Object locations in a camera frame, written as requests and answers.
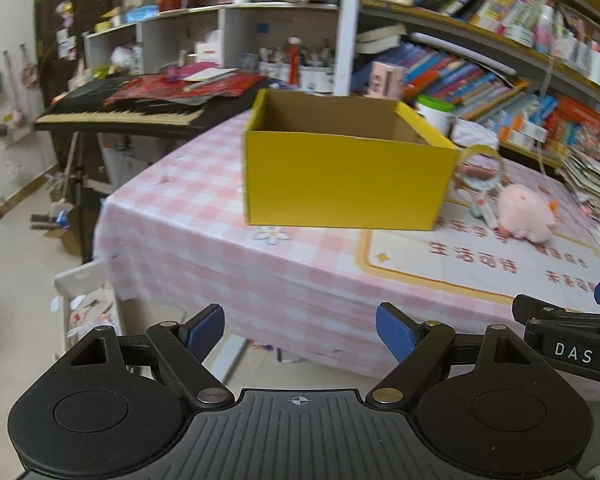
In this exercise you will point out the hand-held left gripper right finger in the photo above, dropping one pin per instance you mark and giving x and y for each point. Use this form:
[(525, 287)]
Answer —
[(394, 332)]

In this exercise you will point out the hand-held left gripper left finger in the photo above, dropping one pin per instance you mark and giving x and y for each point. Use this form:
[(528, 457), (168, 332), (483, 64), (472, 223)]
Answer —
[(207, 331)]

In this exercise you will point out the pink plush pig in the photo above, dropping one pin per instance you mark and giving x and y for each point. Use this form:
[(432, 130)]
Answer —
[(522, 212)]

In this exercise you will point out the green correction tape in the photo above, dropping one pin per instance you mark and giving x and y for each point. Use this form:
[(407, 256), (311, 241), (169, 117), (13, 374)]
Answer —
[(478, 208)]

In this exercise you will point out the yellow cardboard box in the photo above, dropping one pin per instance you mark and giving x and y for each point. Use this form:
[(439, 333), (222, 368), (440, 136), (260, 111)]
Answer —
[(340, 180)]

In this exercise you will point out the pink checkered tablecloth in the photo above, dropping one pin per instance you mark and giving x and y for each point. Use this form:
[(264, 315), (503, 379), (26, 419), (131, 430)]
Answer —
[(205, 220)]

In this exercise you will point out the stack of paper booklets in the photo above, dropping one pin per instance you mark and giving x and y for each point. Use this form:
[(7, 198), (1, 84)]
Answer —
[(592, 180)]

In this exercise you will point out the white plastic bin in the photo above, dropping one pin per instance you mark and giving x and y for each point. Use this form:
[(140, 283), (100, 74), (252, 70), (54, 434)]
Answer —
[(87, 305)]

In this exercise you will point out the brown cardboard box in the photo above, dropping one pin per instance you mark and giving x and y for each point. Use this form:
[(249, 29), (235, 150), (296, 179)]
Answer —
[(67, 232)]

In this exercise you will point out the red boxed book set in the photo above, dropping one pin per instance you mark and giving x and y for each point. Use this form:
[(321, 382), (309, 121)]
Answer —
[(577, 122)]

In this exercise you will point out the yellow tape roll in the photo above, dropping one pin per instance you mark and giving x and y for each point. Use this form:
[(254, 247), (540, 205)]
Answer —
[(475, 149)]

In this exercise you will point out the orange blue boxes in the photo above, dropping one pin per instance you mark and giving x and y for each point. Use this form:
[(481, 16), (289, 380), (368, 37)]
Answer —
[(522, 130)]

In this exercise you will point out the white quilted box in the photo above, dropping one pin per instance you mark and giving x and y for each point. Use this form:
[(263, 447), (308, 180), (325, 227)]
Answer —
[(472, 132)]

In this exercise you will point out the keyboard stand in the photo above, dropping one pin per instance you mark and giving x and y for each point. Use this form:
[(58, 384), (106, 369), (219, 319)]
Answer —
[(77, 175)]

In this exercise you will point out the white jar green lid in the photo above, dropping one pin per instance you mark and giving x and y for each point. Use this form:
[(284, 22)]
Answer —
[(435, 116)]

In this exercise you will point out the black electronic keyboard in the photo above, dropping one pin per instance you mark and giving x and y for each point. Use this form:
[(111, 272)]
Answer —
[(130, 111)]

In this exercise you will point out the wooden bookshelf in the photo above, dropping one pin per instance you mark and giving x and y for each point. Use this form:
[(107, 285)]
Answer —
[(545, 67)]

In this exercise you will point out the red paper sheets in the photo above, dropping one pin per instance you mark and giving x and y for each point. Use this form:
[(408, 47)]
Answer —
[(220, 87)]

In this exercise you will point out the pink cartoon dispenser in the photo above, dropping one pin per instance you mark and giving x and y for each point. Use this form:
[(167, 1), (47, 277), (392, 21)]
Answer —
[(385, 80)]

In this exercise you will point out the row of leaning books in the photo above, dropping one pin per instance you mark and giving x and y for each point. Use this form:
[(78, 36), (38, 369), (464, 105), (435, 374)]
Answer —
[(445, 77)]

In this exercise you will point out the white pen holder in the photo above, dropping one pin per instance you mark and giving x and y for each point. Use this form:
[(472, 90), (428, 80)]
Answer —
[(315, 77)]

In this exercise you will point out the white box red label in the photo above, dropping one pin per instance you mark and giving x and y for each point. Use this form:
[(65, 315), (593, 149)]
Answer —
[(207, 52)]

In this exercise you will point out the white long tube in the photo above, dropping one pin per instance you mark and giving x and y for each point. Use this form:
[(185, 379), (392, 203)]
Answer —
[(460, 46)]

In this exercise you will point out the red figure pen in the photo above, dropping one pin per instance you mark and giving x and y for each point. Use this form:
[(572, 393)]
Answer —
[(293, 60)]

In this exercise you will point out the white plastic bag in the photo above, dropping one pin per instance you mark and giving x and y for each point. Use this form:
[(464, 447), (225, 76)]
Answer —
[(126, 58)]

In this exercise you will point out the stack of flat books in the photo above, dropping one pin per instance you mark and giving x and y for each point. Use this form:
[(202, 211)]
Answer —
[(380, 39)]

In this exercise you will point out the row of upper shelf books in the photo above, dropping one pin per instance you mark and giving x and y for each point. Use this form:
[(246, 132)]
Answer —
[(520, 10)]

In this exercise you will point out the white shelf unit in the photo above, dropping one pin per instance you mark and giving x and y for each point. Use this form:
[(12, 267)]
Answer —
[(240, 25)]

